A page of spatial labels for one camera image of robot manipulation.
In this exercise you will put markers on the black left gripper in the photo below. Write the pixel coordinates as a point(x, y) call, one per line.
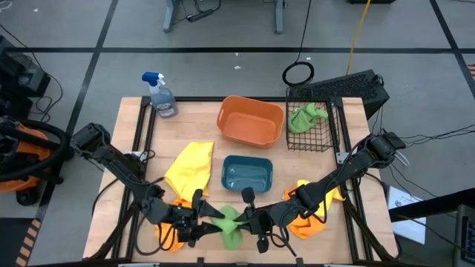
point(183, 219)

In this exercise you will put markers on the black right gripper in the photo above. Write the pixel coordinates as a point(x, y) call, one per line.
point(261, 222)

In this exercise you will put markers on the large green microfiber towel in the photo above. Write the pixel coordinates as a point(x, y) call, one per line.
point(230, 237)

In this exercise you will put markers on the orange microfiber towel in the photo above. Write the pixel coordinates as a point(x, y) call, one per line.
point(304, 230)
point(170, 241)

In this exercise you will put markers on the large yellow microfiber towel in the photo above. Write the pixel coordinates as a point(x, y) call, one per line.
point(191, 167)

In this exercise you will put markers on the small yellow microfiber towel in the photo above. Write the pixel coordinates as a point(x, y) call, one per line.
point(330, 202)

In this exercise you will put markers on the small green microfiber towel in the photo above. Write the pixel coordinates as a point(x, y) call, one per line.
point(302, 118)

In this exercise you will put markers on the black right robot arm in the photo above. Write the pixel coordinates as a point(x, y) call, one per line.
point(334, 178)

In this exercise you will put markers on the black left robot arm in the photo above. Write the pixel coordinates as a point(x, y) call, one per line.
point(118, 163)

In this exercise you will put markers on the teal plastic basket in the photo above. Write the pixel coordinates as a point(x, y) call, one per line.
point(246, 174)

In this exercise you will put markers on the orange plastic basket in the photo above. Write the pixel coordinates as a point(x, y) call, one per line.
point(248, 128)

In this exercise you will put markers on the blue-capped spray bottle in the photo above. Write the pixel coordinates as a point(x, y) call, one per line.
point(163, 102)

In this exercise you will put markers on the white paper sheet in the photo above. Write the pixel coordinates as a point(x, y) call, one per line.
point(412, 231)

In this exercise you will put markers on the black computer case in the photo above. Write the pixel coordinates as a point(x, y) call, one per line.
point(352, 87)

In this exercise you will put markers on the black power adapter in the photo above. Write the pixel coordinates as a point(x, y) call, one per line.
point(398, 140)

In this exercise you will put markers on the dark metal beam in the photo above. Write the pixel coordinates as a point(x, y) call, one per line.
point(438, 205)

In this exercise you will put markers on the orange and black vacuum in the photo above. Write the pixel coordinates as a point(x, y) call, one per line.
point(26, 148)

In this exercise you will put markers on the black power strip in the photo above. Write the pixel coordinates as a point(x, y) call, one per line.
point(200, 15)

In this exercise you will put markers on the gray desk leg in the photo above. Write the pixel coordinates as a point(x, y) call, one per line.
point(170, 16)
point(279, 16)

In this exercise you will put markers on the gray device box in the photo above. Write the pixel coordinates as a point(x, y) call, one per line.
point(465, 237)

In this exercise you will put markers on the black equipment stack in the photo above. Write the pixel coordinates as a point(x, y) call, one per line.
point(22, 74)

